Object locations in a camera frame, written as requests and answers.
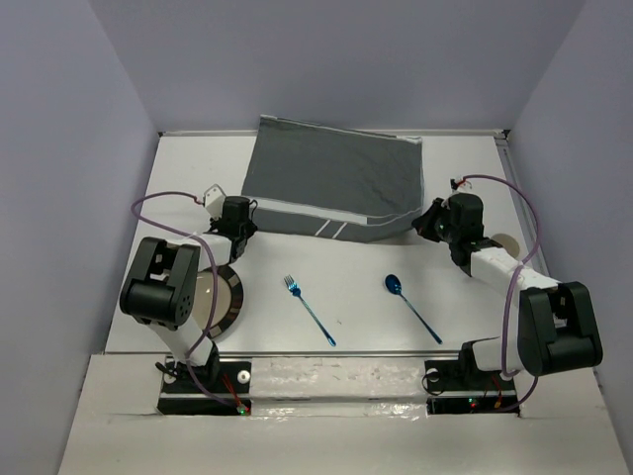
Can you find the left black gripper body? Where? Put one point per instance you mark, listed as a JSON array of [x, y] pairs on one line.
[[247, 230]]

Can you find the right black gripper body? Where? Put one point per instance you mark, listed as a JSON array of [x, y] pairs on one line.
[[436, 225]]

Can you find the black rimmed dinner plate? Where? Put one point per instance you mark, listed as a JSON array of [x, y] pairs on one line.
[[229, 301]]

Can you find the grey striped cloth napkin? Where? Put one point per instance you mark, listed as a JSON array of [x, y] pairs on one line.
[[320, 181]]

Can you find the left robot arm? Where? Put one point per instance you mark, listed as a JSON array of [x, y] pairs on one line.
[[160, 286]]

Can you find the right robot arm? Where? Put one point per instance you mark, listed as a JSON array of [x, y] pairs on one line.
[[548, 326]]

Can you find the blue metal fork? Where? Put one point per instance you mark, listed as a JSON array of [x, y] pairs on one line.
[[296, 292]]

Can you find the blue metal spoon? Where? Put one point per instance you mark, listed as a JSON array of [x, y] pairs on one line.
[[394, 286]]

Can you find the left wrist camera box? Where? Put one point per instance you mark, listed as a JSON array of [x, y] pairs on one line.
[[213, 201]]

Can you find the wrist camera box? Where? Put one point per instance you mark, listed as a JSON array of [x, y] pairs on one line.
[[460, 184], [213, 201]]

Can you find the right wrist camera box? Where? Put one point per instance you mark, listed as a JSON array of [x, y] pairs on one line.
[[460, 184]]

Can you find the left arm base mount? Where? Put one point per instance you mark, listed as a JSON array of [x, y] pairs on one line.
[[179, 395]]

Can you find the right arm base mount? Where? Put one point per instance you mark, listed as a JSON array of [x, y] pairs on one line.
[[458, 387]]

